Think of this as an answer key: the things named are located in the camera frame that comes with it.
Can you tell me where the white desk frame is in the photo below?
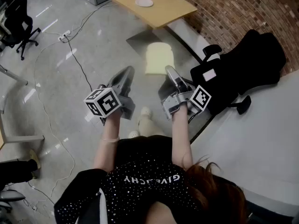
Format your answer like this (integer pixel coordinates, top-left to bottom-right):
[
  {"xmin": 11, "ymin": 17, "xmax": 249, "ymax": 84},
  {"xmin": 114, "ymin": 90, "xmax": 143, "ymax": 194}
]
[{"xmin": 0, "ymin": 65, "xmax": 45, "ymax": 150}]

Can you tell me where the white power strip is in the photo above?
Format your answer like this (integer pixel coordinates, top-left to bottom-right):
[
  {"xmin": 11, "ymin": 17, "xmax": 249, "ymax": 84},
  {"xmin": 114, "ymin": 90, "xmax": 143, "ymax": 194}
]
[{"xmin": 57, "ymin": 29, "xmax": 72, "ymax": 42}]

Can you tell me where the light wooden table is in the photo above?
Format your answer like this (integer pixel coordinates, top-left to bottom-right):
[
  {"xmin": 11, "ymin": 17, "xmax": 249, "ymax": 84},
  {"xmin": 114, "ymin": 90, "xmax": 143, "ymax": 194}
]
[{"xmin": 110, "ymin": 0, "xmax": 198, "ymax": 30}]

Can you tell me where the person's black studded shirt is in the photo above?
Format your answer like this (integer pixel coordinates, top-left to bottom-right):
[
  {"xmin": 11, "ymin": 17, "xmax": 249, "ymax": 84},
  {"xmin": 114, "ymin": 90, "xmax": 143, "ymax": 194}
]
[{"xmin": 53, "ymin": 135, "xmax": 248, "ymax": 224}]

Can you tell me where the black high-back office chair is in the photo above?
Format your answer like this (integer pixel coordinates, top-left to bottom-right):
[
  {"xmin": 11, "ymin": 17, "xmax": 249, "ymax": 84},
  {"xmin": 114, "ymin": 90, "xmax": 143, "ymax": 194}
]
[{"xmin": 190, "ymin": 29, "xmax": 287, "ymax": 116}]

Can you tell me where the person's beige trouser leg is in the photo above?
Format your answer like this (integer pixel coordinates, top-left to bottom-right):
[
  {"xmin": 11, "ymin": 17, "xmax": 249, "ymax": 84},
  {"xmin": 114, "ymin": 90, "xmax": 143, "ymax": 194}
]
[{"xmin": 137, "ymin": 114, "xmax": 165, "ymax": 138}]

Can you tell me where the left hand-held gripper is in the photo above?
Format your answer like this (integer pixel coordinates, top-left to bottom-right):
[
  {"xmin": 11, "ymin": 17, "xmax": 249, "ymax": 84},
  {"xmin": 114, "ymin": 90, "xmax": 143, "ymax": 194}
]
[{"xmin": 83, "ymin": 66, "xmax": 136, "ymax": 126}]

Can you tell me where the thin wrist bracelet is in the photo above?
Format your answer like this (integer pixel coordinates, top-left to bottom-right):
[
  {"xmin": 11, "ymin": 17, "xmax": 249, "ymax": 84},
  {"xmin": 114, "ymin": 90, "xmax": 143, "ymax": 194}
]
[{"xmin": 100, "ymin": 136, "xmax": 121, "ymax": 145}]

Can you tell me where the grey office chair base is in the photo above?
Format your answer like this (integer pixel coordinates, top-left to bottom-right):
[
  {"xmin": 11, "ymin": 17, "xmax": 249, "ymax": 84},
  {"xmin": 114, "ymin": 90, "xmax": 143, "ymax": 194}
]
[{"xmin": 0, "ymin": 189, "xmax": 26, "ymax": 224}]

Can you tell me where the white low platform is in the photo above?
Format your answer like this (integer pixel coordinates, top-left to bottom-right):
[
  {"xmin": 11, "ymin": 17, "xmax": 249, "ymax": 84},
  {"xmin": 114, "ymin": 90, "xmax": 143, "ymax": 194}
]
[{"xmin": 167, "ymin": 19, "xmax": 299, "ymax": 219}]

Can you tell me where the person's right forearm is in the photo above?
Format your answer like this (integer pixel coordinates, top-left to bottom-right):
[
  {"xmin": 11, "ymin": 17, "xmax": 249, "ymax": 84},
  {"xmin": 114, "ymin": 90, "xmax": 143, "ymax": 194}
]
[{"xmin": 170, "ymin": 105, "xmax": 194, "ymax": 172}]

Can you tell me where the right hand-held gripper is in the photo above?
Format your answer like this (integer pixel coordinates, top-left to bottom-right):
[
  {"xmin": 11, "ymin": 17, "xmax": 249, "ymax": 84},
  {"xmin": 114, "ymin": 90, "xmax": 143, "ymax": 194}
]
[{"xmin": 161, "ymin": 65, "xmax": 212, "ymax": 120}]

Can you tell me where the long white floor cable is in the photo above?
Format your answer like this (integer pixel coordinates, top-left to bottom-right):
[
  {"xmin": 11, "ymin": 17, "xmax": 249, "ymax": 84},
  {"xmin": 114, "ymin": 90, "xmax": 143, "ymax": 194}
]
[{"xmin": 33, "ymin": 37, "xmax": 77, "ymax": 199}]

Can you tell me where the person's left forearm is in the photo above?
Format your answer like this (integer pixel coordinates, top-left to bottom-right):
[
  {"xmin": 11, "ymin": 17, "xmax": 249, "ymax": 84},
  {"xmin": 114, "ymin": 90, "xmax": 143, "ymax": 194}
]
[{"xmin": 93, "ymin": 112, "xmax": 122, "ymax": 173}]

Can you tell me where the black floor cable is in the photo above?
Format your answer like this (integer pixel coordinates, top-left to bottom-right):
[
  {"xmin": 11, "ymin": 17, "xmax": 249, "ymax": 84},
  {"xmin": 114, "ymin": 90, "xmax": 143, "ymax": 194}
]
[{"xmin": 62, "ymin": 35, "xmax": 93, "ymax": 92}]

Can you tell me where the white cable bundle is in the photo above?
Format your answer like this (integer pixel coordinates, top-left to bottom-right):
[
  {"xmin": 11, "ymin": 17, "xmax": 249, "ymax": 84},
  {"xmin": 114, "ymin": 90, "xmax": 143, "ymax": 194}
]
[{"xmin": 69, "ymin": 0, "xmax": 114, "ymax": 35}]

